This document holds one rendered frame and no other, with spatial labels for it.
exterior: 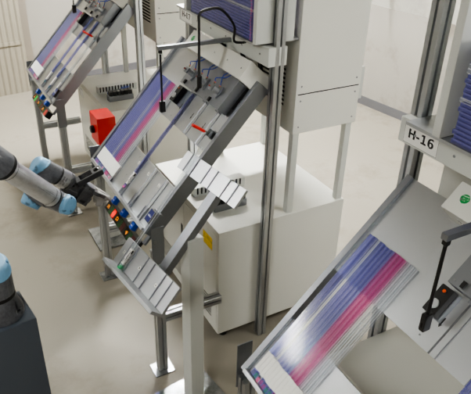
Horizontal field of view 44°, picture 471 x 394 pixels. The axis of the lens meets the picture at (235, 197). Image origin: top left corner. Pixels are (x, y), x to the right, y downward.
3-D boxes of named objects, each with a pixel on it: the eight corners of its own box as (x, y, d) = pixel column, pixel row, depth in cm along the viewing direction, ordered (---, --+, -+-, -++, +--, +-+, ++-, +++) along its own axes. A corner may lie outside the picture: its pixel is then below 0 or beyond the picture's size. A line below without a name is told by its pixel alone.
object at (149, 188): (151, 231, 222) (145, 228, 220) (98, 161, 272) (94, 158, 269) (180, 192, 220) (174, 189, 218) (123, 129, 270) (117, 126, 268)
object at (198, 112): (213, 158, 220) (204, 152, 217) (149, 101, 270) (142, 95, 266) (266, 89, 217) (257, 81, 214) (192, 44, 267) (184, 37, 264)
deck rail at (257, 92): (156, 239, 222) (144, 233, 218) (153, 236, 224) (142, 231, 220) (269, 91, 216) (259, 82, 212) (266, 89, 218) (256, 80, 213)
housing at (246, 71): (261, 99, 219) (238, 79, 209) (204, 62, 255) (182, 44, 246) (275, 82, 218) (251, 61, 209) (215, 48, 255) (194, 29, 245)
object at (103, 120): (100, 251, 328) (85, 125, 289) (88, 231, 346) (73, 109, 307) (140, 241, 339) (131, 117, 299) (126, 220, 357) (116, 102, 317)
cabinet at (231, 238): (217, 344, 268) (218, 234, 237) (159, 263, 321) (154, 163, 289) (329, 302, 296) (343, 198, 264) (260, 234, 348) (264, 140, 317)
